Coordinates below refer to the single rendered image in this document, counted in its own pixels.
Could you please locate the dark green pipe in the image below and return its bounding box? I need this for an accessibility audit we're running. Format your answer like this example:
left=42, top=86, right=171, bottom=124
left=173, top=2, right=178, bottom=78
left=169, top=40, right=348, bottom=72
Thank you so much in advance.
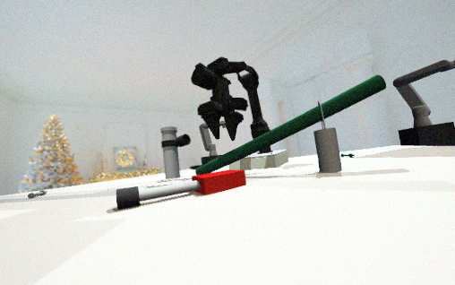
left=195, top=75, right=386, bottom=175

